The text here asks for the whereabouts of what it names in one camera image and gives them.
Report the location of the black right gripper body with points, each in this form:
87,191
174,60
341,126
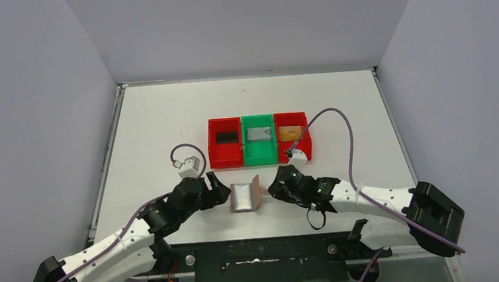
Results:
281,183

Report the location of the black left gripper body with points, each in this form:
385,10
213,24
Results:
208,191

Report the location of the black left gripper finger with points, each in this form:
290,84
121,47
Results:
215,183
216,196

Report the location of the tan leather card holder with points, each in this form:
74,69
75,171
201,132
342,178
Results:
246,197

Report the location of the green plastic bin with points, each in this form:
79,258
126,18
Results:
259,153

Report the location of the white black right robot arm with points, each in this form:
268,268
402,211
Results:
420,216

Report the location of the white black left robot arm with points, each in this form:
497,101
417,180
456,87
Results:
139,246

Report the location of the black card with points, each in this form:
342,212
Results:
229,137

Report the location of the gold card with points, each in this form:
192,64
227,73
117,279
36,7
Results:
289,133

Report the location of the silver card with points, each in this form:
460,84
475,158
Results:
260,134

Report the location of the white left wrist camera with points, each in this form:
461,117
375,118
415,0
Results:
189,168

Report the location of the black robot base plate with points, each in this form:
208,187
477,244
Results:
327,256

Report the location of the aluminium table edge rail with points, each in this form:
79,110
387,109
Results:
118,101

